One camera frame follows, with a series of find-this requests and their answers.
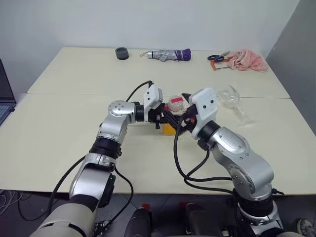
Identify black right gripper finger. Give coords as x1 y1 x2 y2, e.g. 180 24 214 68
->
181 93 196 109
173 115 186 133

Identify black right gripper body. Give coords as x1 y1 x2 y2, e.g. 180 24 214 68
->
178 105 199 135

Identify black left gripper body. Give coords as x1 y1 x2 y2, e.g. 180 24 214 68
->
147 102 165 131

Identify clear bottle with orange drink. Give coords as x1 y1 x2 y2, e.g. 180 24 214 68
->
161 94 189 136

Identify clear wine glass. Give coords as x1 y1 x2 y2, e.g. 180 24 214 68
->
217 84 255 127

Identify folded silver purple umbrella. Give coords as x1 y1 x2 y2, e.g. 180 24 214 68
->
139 48 192 63

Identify black round container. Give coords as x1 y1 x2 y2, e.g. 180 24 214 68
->
115 47 130 61

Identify pink cloth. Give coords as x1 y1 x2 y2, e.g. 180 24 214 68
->
227 48 269 73

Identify dark rounded shape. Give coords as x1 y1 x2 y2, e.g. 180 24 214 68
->
122 207 153 237

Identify dark laptop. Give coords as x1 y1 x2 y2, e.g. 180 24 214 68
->
0 59 17 127

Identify grey sneaker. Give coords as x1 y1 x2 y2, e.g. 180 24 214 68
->
295 218 316 237

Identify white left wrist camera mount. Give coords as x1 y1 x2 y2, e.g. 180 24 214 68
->
143 84 164 123

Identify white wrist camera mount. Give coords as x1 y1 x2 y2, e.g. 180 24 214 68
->
189 87 219 140
143 84 164 123

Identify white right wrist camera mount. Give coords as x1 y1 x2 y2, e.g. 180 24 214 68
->
189 87 219 140

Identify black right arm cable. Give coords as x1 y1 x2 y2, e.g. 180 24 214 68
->
173 127 239 196

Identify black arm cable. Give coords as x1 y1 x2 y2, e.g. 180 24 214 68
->
173 127 239 196
46 79 155 224

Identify orange frame tool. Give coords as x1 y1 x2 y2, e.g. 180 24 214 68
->
210 57 233 72

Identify blue-handled scissors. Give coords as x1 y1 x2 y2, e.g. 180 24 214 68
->
207 51 231 63

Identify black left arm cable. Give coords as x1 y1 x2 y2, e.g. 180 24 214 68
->
46 79 155 224

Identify white floor cables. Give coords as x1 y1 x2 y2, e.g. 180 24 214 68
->
0 189 22 219

